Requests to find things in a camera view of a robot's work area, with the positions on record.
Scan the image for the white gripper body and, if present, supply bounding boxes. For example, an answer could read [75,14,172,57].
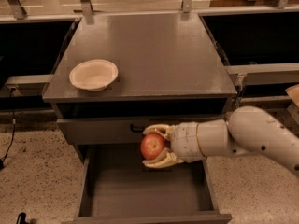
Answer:
[170,122,200,163]

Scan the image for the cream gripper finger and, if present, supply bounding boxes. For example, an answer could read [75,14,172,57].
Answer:
[143,124,176,141]
[142,149,178,169]

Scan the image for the red apple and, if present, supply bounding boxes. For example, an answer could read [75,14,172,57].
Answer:
[140,133,168,161]

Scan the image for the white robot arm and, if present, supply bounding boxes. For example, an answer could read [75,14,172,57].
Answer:
[143,106,299,176]

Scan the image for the closed grey top drawer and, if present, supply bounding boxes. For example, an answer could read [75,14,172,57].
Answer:
[57,115,224,145]

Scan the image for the open grey middle drawer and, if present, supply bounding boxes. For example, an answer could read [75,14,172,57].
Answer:
[63,144,232,224]

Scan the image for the grey drawer cabinet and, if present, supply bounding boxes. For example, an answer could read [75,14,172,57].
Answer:
[42,12,239,165]

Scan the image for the metal latch clamp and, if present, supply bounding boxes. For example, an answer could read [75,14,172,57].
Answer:
[234,73,247,108]

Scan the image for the white paper bowl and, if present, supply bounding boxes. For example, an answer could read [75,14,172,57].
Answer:
[69,59,119,91]

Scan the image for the black object at floor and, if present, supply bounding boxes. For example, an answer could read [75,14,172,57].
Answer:
[16,212,29,224]

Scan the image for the black drawer handle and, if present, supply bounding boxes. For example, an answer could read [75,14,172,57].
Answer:
[130,124,146,133]

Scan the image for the black power cable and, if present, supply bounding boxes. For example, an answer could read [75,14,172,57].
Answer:
[0,87,18,170]

